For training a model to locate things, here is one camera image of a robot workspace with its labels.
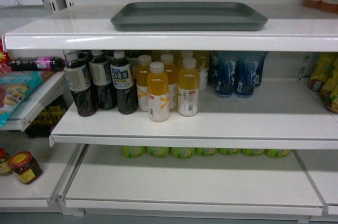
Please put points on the grey rectangular serving tray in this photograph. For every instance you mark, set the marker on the grey rectangular serving tray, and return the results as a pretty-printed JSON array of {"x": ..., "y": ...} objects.
[{"x": 188, "y": 16}]

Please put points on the orange juice bottle front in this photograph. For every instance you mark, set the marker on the orange juice bottle front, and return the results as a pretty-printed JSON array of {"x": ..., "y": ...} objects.
[{"x": 158, "y": 93}]

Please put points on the orange juice bottle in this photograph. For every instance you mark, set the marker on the orange juice bottle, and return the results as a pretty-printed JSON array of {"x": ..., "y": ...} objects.
[
  {"x": 172, "y": 74},
  {"x": 158, "y": 93},
  {"x": 142, "y": 72}
]

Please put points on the yellow juice bottle front right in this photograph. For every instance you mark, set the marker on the yellow juice bottle front right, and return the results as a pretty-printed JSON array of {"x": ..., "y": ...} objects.
[{"x": 188, "y": 88}]

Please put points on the orange juice bottle middle rear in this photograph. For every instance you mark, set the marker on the orange juice bottle middle rear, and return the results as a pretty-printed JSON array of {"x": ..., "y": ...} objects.
[{"x": 172, "y": 74}]

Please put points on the orange juice bottle left rear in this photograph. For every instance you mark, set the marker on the orange juice bottle left rear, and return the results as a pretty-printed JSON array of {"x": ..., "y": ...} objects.
[{"x": 142, "y": 72}]

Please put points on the dark tea bottle right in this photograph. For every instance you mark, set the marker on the dark tea bottle right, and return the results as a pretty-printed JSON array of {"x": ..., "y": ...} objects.
[{"x": 122, "y": 76}]

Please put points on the dark tea bottle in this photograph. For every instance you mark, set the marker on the dark tea bottle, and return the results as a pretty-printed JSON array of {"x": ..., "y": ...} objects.
[
  {"x": 122, "y": 76},
  {"x": 79, "y": 82},
  {"x": 102, "y": 79}
]

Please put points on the green can row item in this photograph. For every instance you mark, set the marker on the green can row item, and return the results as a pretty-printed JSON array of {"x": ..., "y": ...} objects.
[{"x": 133, "y": 151}]

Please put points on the blue drink bottle left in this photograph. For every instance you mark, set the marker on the blue drink bottle left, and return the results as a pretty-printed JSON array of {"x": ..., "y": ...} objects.
[{"x": 227, "y": 63}]

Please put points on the blue drink bottle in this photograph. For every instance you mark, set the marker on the blue drink bottle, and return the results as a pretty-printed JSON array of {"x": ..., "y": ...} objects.
[
  {"x": 245, "y": 74},
  {"x": 227, "y": 63}
]

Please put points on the dark tea bottle middle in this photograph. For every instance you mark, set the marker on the dark tea bottle middle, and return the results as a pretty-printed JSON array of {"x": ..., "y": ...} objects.
[{"x": 102, "y": 79}]

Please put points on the blue drink bottle right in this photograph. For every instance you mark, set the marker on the blue drink bottle right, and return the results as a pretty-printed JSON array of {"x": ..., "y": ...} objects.
[{"x": 245, "y": 74}]

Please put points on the dark tea bottle left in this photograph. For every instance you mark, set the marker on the dark tea bottle left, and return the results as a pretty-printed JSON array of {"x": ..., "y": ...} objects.
[{"x": 79, "y": 82}]

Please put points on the white bottom shelf board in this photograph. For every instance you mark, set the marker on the white bottom shelf board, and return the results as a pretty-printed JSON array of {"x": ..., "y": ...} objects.
[{"x": 199, "y": 186}]

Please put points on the white shelf board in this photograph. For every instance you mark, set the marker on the white shelf board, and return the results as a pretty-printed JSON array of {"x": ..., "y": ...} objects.
[
  {"x": 290, "y": 28},
  {"x": 281, "y": 114},
  {"x": 199, "y": 186}
]

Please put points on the white middle shelf board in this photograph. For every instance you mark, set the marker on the white middle shelf board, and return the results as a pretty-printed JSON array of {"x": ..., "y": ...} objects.
[{"x": 281, "y": 114}]

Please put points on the white top shelf board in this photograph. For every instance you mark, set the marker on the white top shelf board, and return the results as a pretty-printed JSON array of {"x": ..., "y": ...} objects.
[{"x": 290, "y": 28}]

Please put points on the dark soda bottle lying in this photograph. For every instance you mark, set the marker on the dark soda bottle lying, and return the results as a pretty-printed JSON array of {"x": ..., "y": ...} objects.
[{"x": 54, "y": 64}]

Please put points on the yellow tea bottle right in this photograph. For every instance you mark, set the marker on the yellow tea bottle right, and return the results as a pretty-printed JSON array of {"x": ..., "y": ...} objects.
[{"x": 324, "y": 65}]

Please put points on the teal snack bag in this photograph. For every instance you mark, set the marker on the teal snack bag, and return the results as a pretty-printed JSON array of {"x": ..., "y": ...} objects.
[{"x": 16, "y": 86}]

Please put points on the red lid sauce jar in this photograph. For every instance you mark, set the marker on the red lid sauce jar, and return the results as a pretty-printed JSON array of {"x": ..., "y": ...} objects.
[{"x": 25, "y": 167}]

